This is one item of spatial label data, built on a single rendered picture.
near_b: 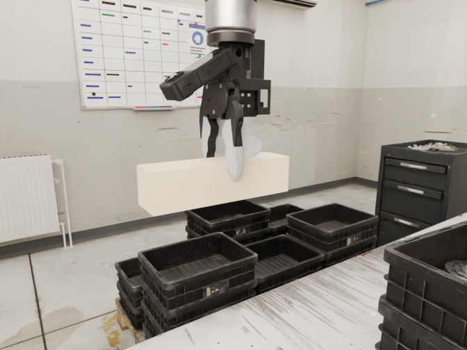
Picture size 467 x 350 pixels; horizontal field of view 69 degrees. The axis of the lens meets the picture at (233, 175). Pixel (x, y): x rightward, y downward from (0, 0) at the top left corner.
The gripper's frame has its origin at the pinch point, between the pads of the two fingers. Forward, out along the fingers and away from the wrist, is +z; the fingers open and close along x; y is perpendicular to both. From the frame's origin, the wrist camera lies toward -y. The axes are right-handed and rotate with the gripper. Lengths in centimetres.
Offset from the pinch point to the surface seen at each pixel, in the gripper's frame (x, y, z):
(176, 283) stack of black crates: 53, 15, 51
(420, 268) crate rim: -18.5, 28.4, 16.9
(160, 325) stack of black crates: 62, 12, 71
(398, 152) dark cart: 73, 176, 21
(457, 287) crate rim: -24.6, 28.0, 17.3
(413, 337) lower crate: -18.3, 29.8, 30.9
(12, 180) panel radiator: 241, -28, 47
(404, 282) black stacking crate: -15.4, 29.9, 21.5
